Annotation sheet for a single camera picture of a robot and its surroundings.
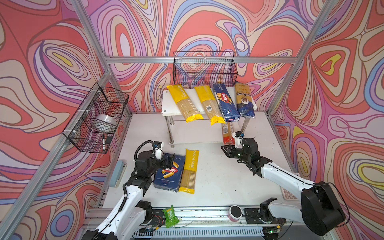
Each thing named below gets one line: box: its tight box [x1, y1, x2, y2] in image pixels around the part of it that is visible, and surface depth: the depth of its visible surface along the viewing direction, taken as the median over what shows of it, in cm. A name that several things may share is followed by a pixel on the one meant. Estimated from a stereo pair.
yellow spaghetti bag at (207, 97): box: [194, 85, 226, 126], surface depth 75 cm
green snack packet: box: [162, 204, 180, 228], surface depth 74 cm
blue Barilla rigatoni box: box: [153, 153, 186, 193], surface depth 82 cm
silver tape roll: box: [91, 114, 117, 133], surface depth 74 cm
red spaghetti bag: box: [222, 122, 235, 145], surface depth 100 cm
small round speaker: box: [228, 205, 243, 222], surface depth 72 cm
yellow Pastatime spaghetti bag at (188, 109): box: [166, 83, 204, 123], surface depth 75 cm
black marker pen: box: [102, 134, 106, 152], surface depth 73 cm
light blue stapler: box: [109, 160, 127, 188], surface depth 86 cm
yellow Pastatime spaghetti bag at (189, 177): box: [178, 149, 200, 194], surface depth 88 cm
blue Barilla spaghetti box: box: [212, 83, 240, 123], surface depth 74 cm
